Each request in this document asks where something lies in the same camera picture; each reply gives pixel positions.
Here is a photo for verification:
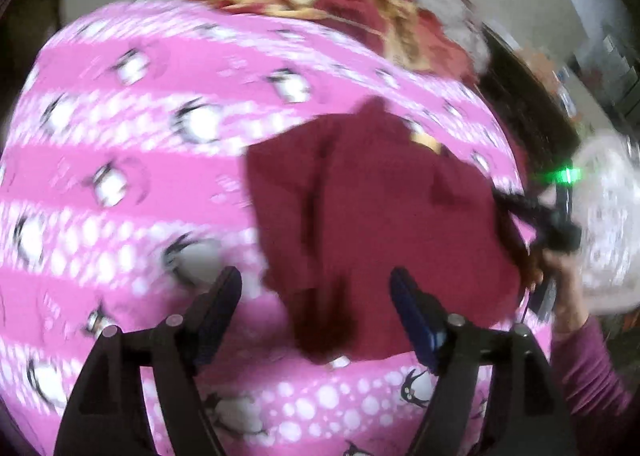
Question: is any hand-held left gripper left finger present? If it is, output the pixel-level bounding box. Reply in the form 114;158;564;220
52;266;244;456

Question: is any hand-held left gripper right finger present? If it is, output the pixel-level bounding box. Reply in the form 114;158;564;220
389;266;573;456

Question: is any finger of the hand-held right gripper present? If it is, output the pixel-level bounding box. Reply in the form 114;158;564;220
491;186;553;239

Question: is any maroon shirt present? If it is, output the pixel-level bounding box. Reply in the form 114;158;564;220
244;97;538;368

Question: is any person's right hand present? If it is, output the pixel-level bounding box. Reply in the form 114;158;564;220
522;249;591;334

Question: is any pink penguin blanket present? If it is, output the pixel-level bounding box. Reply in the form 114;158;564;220
0;0;556;456

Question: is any dark carved wooden bed frame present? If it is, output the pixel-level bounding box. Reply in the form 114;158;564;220
475;29;583;182

